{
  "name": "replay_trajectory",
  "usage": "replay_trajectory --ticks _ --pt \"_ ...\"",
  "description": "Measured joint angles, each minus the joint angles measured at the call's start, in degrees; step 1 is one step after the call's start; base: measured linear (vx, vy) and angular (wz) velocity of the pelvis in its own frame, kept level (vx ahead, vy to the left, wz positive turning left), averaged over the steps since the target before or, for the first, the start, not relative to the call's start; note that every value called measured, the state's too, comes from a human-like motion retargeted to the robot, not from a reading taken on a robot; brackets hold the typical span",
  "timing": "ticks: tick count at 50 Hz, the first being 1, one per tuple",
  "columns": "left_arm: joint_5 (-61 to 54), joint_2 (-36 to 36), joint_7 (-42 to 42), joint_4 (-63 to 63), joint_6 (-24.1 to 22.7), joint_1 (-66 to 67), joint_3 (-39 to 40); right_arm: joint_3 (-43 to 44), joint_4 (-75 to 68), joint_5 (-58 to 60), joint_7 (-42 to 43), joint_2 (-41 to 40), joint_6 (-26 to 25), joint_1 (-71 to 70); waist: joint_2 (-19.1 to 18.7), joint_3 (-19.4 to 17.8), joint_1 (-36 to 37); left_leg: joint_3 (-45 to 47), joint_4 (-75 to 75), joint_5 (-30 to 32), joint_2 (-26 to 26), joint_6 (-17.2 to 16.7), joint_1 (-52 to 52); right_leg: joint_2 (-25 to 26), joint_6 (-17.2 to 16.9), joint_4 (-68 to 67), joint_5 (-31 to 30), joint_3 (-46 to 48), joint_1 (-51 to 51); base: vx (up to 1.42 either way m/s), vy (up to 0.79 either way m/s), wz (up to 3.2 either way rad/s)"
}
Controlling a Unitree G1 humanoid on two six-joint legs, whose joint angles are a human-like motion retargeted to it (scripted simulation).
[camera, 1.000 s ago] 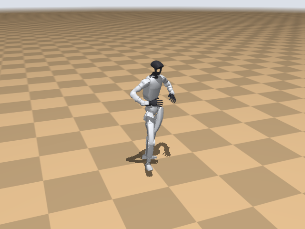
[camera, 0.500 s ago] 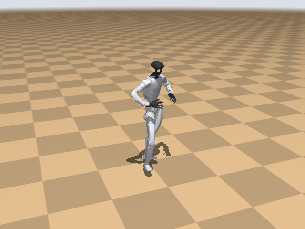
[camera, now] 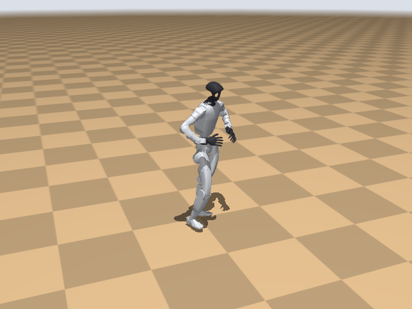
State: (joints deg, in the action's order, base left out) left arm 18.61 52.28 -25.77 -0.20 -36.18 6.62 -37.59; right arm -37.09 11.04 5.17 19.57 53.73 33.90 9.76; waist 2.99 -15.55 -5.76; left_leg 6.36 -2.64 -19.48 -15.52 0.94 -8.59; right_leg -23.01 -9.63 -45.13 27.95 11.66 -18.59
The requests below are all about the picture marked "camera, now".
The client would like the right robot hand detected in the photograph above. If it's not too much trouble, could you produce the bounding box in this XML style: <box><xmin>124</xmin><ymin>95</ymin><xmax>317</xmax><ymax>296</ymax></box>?
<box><xmin>201</xmin><ymin>134</ymin><xmax>223</xmax><ymax>146</ymax></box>

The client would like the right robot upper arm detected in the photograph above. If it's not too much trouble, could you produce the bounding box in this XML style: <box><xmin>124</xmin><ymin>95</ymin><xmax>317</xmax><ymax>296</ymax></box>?
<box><xmin>180</xmin><ymin>106</ymin><xmax>206</xmax><ymax>134</ymax></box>

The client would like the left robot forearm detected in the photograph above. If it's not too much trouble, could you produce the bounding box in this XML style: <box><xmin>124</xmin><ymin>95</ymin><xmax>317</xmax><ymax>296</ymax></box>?
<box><xmin>222</xmin><ymin>109</ymin><xmax>232</xmax><ymax>131</ymax></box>

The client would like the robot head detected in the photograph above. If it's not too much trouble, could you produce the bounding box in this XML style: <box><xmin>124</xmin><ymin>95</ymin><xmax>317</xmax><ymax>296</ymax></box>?
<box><xmin>203</xmin><ymin>82</ymin><xmax>223</xmax><ymax>106</ymax></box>

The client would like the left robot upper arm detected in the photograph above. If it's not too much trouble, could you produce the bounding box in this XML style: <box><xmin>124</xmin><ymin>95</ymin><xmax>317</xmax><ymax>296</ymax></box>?
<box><xmin>218</xmin><ymin>100</ymin><xmax>227</xmax><ymax>117</ymax></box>

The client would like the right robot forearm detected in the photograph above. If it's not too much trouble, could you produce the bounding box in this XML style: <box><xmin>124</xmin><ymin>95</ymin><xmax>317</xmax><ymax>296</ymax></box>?
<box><xmin>182</xmin><ymin>126</ymin><xmax>206</xmax><ymax>144</ymax></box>

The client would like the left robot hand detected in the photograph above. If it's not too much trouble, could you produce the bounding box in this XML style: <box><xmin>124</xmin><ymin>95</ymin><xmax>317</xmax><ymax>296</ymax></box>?
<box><xmin>225</xmin><ymin>126</ymin><xmax>236</xmax><ymax>143</ymax></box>

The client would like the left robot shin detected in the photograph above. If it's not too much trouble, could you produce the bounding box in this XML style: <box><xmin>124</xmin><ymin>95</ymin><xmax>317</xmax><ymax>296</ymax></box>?
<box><xmin>196</xmin><ymin>184</ymin><xmax>202</xmax><ymax>195</ymax></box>

